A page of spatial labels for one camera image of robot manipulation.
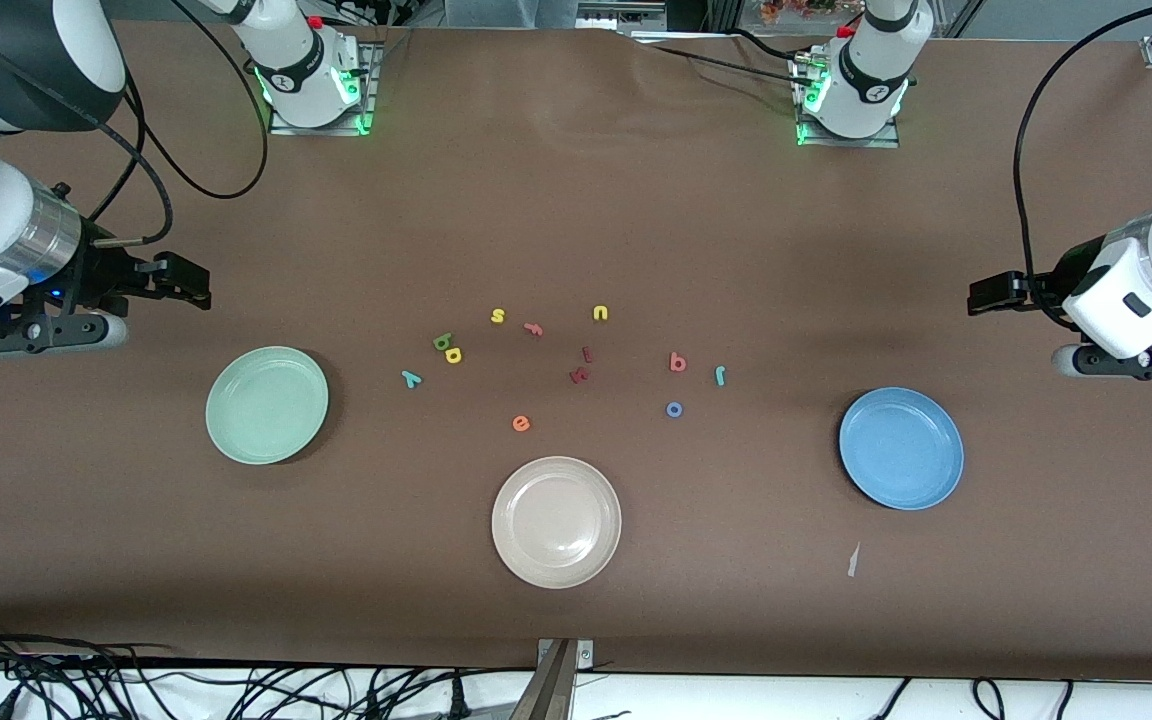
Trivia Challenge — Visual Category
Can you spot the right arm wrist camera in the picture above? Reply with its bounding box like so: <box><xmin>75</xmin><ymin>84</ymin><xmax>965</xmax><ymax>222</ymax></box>
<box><xmin>0</xmin><ymin>312</ymin><xmax>129</xmax><ymax>356</ymax></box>

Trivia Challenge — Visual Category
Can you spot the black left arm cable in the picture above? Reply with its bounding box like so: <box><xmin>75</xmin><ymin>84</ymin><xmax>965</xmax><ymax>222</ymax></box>
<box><xmin>1013</xmin><ymin>0</ymin><xmax>1152</xmax><ymax>331</ymax></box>

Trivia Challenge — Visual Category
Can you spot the black cable to arm base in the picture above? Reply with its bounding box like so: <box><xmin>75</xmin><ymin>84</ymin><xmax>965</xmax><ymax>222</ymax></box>
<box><xmin>631</xmin><ymin>28</ymin><xmax>817</xmax><ymax>89</ymax></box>

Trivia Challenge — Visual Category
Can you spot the beige plate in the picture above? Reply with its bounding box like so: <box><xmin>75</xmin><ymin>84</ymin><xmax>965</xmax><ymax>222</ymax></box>
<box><xmin>491</xmin><ymin>456</ymin><xmax>623</xmax><ymax>590</ymax></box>

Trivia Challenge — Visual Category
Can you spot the dark metal bar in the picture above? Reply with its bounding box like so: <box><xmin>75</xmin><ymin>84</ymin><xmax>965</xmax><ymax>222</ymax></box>
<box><xmin>511</xmin><ymin>640</ymin><xmax>577</xmax><ymax>720</ymax></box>

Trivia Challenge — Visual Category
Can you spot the grey metal bracket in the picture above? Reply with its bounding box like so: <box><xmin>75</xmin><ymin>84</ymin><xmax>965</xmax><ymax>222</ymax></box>
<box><xmin>536</xmin><ymin>638</ymin><xmax>595</xmax><ymax>673</ymax></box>

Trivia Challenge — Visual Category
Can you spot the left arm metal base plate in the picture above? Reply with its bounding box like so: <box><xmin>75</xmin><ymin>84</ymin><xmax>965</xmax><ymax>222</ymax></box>
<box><xmin>794</xmin><ymin>55</ymin><xmax>900</xmax><ymax>149</ymax></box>

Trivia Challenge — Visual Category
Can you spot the blue plate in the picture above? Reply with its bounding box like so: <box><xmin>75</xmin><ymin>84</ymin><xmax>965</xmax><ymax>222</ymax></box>
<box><xmin>838</xmin><ymin>387</ymin><xmax>965</xmax><ymax>512</ymax></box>

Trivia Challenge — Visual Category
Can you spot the brown table cover sheet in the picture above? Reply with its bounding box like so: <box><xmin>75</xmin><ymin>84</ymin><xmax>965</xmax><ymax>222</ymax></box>
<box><xmin>0</xmin><ymin>20</ymin><xmax>1152</xmax><ymax>683</ymax></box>

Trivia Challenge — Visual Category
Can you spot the green plate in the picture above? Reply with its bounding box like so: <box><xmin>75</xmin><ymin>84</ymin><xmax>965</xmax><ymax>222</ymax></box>
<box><xmin>205</xmin><ymin>346</ymin><xmax>330</xmax><ymax>466</ymax></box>

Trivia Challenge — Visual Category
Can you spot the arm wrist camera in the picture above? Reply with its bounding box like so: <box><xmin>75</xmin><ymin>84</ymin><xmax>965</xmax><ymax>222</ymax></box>
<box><xmin>0</xmin><ymin>312</ymin><xmax>129</xmax><ymax>356</ymax></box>
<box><xmin>1051</xmin><ymin>343</ymin><xmax>1152</xmax><ymax>379</ymax></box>

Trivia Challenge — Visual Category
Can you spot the orange flower bunch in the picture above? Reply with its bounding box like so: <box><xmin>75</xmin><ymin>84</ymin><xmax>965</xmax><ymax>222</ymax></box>
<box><xmin>761</xmin><ymin>0</ymin><xmax>867</xmax><ymax>25</ymax></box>

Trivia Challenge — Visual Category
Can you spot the black cable tangle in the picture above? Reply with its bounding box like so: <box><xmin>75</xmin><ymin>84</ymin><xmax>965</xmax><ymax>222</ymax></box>
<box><xmin>0</xmin><ymin>615</ymin><xmax>537</xmax><ymax>720</ymax></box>

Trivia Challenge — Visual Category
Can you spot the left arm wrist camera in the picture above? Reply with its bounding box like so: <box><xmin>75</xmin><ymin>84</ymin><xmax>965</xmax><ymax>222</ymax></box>
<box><xmin>1051</xmin><ymin>343</ymin><xmax>1152</xmax><ymax>379</ymax></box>

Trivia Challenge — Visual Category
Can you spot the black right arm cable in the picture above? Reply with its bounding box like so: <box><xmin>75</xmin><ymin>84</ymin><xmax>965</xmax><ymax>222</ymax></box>
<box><xmin>0</xmin><ymin>0</ymin><xmax>269</xmax><ymax>246</ymax></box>

